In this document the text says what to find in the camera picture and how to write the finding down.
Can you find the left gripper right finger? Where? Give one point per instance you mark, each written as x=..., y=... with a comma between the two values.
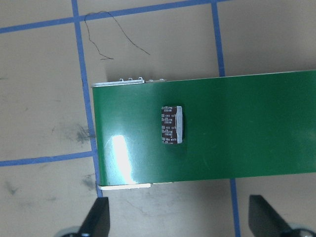
x=264, y=221

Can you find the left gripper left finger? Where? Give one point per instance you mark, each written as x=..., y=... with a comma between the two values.
x=97, y=222

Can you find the brown cylindrical capacitor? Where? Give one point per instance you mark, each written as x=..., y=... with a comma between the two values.
x=172, y=125

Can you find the green conveyor belt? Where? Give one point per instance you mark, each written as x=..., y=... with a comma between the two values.
x=234, y=127

